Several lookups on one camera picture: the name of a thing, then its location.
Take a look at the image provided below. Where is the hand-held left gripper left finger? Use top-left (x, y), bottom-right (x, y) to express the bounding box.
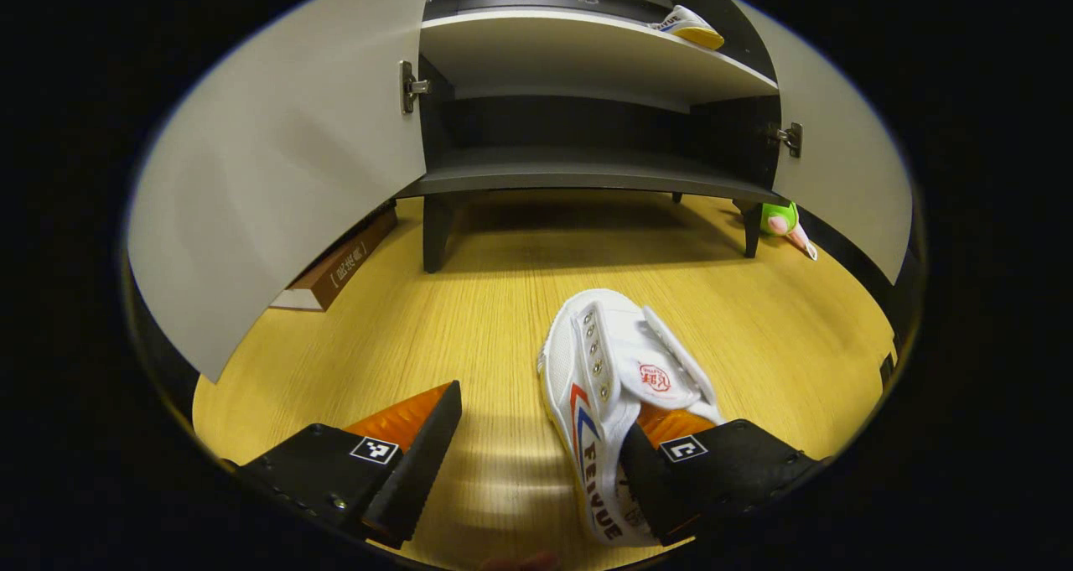
top-left (237, 380), bottom-right (464, 549)

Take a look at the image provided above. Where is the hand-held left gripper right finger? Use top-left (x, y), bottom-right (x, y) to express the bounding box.
top-left (619, 403), bottom-right (818, 547)

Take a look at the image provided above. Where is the white canvas shoe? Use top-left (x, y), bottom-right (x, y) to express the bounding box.
top-left (650, 5), bottom-right (726, 50)
top-left (536, 288), bottom-right (726, 547)

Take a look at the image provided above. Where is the grey shoe cabinet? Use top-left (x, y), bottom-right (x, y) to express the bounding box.
top-left (126, 0), bottom-right (915, 383)

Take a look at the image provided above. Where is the light grey cabinet door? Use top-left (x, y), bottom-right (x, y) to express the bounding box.
top-left (725, 0), bottom-right (915, 285)
top-left (126, 0), bottom-right (438, 383)

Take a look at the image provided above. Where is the metal door hinge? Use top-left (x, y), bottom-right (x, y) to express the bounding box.
top-left (400, 60), bottom-right (433, 115)
top-left (767, 122), bottom-right (804, 158)

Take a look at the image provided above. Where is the white cabinet shelf board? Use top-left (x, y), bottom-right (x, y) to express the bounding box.
top-left (419, 9), bottom-right (780, 115)

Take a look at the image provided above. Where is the brown cover book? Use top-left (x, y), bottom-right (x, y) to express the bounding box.
top-left (270, 206), bottom-right (399, 312)

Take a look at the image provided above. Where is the green and pink plush toy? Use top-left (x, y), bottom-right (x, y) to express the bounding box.
top-left (761, 202), bottom-right (818, 260)

